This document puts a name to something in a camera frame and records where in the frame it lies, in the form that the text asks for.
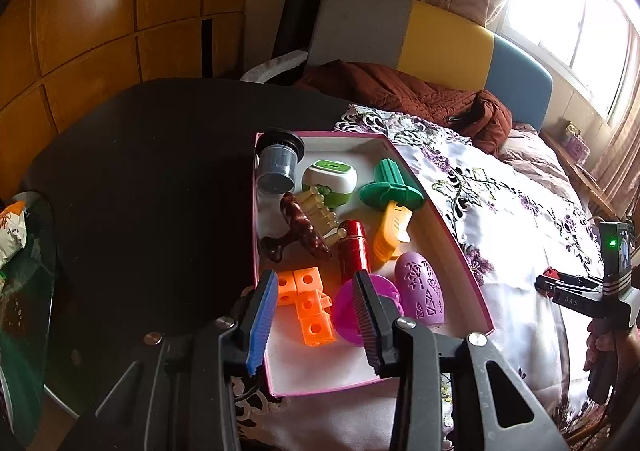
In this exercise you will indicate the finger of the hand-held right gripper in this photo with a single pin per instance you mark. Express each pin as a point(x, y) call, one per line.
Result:
point(575, 300)
point(570, 280)

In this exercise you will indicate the wooden bedside table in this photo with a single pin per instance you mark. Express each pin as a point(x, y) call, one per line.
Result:
point(585, 181)

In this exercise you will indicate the brown quilted jacket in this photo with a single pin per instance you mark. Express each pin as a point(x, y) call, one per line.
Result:
point(400, 91)

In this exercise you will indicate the beige pink duvet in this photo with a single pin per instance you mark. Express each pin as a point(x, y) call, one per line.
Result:
point(535, 156)

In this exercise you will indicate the purple gift box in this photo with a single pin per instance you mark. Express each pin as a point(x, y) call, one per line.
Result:
point(575, 143)

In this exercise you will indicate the window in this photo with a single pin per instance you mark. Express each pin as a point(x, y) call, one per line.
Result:
point(565, 16)

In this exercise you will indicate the yellow orange plastic toy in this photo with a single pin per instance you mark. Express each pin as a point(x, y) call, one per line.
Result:
point(390, 236)

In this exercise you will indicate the magenta plastic toy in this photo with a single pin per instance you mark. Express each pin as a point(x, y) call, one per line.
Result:
point(345, 311)

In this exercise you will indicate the green glass side table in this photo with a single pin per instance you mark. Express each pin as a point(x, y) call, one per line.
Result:
point(25, 331)

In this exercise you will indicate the dark red building block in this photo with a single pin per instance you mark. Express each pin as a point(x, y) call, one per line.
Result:
point(551, 275)

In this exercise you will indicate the orange building blocks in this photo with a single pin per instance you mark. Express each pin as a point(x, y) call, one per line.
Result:
point(310, 316)

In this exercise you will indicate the brown knobbed massager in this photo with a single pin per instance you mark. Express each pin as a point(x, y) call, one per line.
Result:
point(300, 226)

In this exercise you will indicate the person's right hand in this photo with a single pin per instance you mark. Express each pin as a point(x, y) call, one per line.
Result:
point(600, 341)

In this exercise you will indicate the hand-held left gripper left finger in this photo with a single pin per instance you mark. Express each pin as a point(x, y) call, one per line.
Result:
point(262, 321)

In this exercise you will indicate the orange white snack bag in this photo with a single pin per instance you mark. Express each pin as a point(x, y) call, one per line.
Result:
point(12, 231)

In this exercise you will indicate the wooden wardrobe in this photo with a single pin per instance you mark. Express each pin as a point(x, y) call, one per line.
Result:
point(100, 21)

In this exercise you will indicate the grey cup-shaped toy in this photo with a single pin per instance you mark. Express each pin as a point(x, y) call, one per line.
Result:
point(277, 166)

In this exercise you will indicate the green white plastic pod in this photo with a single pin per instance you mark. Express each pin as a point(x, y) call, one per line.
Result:
point(330, 181)

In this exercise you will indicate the black rolled mat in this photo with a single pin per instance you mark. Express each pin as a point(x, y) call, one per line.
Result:
point(300, 6)

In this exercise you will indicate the purple oval patterned case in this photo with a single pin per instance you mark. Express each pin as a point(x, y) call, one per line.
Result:
point(420, 291)

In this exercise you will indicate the floral embroidered white tablecloth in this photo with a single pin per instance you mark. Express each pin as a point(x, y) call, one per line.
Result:
point(500, 231)

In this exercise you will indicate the green ridged plastic toy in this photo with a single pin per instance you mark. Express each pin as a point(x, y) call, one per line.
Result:
point(390, 186)

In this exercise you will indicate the red metallic cylinder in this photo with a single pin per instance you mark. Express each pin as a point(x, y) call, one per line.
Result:
point(354, 251)

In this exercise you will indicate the pink cardboard box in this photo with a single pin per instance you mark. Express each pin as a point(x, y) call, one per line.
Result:
point(310, 371)

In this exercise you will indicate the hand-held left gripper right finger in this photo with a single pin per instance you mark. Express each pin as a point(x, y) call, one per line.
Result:
point(367, 316)

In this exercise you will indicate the grey yellow blue headboard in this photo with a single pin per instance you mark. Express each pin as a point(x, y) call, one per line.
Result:
point(445, 46)

